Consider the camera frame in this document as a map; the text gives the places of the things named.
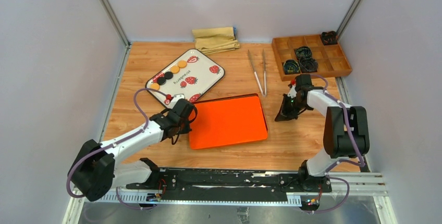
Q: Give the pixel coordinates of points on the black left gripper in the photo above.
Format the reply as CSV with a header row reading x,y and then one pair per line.
x,y
186,129

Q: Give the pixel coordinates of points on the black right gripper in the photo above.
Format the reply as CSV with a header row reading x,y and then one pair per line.
x,y
284,114

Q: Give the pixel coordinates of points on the orange box lid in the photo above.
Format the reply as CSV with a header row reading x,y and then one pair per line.
x,y
228,121

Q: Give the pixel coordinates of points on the white strawberry tray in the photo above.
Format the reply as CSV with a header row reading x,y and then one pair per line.
x,y
195,80

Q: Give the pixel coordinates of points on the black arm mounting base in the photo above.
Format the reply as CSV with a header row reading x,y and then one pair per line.
x,y
222,185

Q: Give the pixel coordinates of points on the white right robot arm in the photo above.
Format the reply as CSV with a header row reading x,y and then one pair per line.
x,y
346,132

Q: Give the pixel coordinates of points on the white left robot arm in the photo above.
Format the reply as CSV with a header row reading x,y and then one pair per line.
x,y
99,167

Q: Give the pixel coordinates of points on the round yellow cookie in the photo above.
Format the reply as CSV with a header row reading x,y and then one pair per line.
x,y
182,64
155,86
175,69

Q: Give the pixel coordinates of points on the black sandwich cookie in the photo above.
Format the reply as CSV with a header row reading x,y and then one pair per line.
x,y
161,81
168,75

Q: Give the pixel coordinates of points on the wooden compartment organizer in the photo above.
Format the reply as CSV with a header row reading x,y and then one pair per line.
x,y
331,59

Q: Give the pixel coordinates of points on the dark rolled item in corner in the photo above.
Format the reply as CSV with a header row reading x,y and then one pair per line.
x,y
329,38

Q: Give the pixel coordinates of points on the folded yellow cloth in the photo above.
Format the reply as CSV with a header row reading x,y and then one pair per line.
x,y
216,40

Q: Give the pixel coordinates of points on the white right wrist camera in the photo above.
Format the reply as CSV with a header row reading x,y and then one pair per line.
x,y
292,92

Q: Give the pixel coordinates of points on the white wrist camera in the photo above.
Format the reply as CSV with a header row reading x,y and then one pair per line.
x,y
173,98
292,92

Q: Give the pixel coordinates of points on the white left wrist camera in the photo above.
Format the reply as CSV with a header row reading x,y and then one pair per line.
x,y
173,98

